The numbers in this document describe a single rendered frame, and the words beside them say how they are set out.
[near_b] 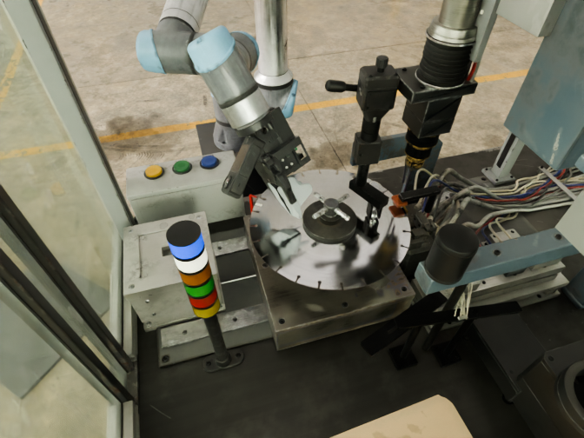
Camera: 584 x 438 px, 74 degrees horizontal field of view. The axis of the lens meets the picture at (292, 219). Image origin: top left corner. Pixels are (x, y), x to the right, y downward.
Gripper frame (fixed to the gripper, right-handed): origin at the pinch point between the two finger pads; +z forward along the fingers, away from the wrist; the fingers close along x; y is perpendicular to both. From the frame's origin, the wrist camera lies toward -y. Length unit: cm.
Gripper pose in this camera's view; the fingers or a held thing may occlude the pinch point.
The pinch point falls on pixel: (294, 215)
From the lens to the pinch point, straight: 77.2
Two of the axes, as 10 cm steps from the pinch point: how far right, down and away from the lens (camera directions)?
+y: 7.6, -6.0, 2.6
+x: -4.7, -2.2, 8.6
